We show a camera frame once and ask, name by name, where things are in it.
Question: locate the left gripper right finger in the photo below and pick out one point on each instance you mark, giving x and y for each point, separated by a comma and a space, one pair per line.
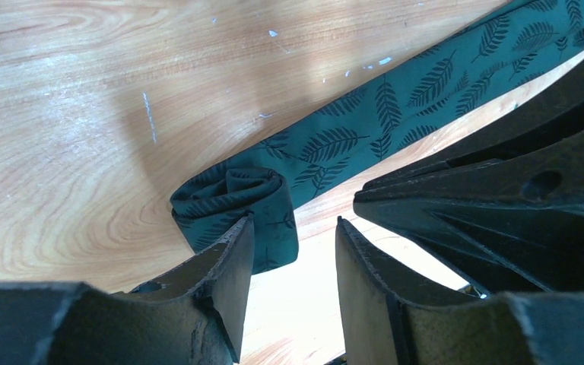
391, 314

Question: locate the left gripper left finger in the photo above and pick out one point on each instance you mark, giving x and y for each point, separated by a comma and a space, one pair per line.
192, 314

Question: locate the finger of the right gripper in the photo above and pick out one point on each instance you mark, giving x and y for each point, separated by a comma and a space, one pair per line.
506, 216
556, 113

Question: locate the dark green leaf tie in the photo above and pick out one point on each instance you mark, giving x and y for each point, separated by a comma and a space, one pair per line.
504, 50

